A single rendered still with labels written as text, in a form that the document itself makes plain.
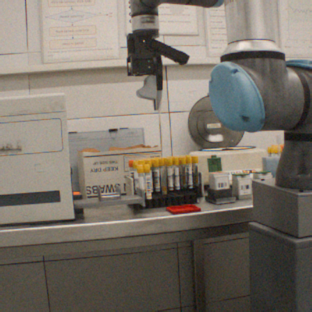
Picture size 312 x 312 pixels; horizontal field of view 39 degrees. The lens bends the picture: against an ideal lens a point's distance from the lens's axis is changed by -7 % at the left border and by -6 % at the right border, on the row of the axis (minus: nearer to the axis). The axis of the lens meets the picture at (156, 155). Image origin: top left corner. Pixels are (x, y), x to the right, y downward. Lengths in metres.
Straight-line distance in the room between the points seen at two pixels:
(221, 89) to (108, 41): 1.03
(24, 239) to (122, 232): 0.23
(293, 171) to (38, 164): 0.56
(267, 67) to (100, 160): 0.74
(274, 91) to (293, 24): 1.28
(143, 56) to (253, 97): 0.53
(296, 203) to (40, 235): 0.56
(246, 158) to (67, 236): 0.66
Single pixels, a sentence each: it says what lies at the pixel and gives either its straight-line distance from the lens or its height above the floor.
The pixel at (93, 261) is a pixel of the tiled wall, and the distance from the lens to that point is 1.78.
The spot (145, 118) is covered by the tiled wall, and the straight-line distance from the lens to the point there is 1.75.
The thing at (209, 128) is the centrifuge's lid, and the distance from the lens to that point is 1.77.
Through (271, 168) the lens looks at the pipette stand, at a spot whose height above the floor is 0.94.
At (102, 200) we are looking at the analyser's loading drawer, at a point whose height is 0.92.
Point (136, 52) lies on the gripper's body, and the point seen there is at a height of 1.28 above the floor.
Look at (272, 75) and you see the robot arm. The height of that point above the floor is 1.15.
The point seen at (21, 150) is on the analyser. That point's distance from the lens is 1.08.
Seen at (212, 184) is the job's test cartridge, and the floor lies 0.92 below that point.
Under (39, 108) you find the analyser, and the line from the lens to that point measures 1.07.
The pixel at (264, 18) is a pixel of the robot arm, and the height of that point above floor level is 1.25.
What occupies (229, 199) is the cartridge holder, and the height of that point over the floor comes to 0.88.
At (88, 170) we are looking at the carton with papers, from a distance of 1.37.
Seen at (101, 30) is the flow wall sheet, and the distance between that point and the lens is 1.76.
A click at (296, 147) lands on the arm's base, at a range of 0.85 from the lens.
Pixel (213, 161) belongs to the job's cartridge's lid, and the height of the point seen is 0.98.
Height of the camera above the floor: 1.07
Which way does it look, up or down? 3 degrees down
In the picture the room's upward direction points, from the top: 4 degrees counter-clockwise
